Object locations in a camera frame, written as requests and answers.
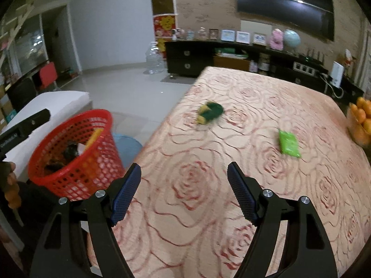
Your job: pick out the red plastic mesh basket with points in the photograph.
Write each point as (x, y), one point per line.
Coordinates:
(61, 165)

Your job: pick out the person's hand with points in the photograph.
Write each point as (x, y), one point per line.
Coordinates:
(9, 185)

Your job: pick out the blue round stool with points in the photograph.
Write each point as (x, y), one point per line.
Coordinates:
(128, 148)

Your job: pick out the white router box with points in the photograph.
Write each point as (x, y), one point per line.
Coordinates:
(336, 74)

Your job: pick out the green snack packet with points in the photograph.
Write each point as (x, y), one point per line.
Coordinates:
(289, 144)

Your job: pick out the pink plush pig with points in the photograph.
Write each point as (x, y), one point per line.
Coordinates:
(277, 40)

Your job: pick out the bowl of oranges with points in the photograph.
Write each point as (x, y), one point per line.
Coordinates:
(358, 116)

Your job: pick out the rose pattern tablecloth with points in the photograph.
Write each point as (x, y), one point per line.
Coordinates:
(184, 220)

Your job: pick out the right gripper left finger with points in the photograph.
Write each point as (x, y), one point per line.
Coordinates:
(62, 251)

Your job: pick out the red chair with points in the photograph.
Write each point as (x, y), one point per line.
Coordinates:
(48, 75)

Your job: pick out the black tv cabinet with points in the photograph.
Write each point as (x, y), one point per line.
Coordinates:
(190, 58)

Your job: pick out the red yellow wall decoration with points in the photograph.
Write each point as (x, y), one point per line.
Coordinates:
(164, 24)

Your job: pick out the wall mounted television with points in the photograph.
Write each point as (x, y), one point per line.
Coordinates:
(314, 16)

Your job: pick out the small dark photo frame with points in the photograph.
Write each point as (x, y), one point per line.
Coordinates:
(213, 34)

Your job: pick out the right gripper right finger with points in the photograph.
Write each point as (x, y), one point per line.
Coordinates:
(306, 249)

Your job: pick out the light blue globe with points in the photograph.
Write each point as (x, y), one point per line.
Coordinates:
(291, 39)

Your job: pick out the green yellow plush toy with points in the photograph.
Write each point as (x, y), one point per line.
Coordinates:
(209, 112)

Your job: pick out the framed picture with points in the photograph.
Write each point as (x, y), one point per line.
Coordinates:
(260, 39)
(243, 37)
(228, 35)

